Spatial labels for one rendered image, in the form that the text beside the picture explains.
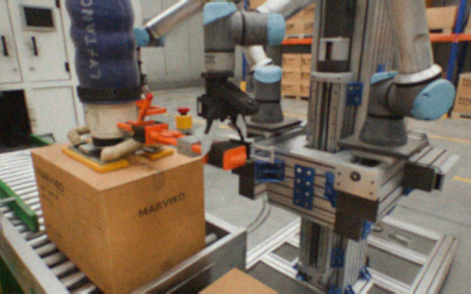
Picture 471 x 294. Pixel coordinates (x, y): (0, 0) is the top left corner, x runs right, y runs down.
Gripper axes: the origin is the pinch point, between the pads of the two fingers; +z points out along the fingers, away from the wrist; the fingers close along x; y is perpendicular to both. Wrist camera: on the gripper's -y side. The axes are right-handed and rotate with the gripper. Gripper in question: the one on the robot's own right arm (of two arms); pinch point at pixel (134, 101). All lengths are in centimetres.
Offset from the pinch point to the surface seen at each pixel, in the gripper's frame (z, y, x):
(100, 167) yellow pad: 12, 46, -40
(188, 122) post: 12.4, 11.3, 24.1
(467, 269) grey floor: 109, 133, 146
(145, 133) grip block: 0, 59, -30
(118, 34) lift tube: -30, 40, -26
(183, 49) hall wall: -23, -827, 675
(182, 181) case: 21, 59, -17
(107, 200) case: 18, 59, -45
